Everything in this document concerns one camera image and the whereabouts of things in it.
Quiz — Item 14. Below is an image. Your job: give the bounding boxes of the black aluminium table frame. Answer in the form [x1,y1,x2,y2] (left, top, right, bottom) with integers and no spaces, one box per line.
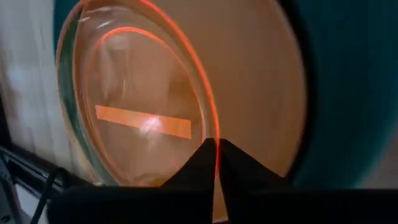
[0,144,94,224]

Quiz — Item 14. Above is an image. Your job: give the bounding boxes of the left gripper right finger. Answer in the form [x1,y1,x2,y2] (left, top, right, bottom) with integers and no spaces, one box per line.
[219,138,398,224]

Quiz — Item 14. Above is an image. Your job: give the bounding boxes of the orange bowl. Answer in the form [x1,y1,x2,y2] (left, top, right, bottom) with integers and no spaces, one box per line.
[55,0,222,188]

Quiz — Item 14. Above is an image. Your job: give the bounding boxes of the large teal green plate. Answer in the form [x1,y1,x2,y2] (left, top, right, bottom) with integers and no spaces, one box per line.
[52,0,398,190]

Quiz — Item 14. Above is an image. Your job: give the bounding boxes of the brown plastic plate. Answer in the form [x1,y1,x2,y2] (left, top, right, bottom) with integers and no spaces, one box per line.
[146,0,309,220]

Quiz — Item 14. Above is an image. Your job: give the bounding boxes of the black cable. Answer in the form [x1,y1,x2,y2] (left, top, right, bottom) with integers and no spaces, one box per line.
[29,167,68,224]

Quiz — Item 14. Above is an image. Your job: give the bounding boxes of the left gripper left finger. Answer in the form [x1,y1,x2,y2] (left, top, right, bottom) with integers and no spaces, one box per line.
[46,138,217,224]

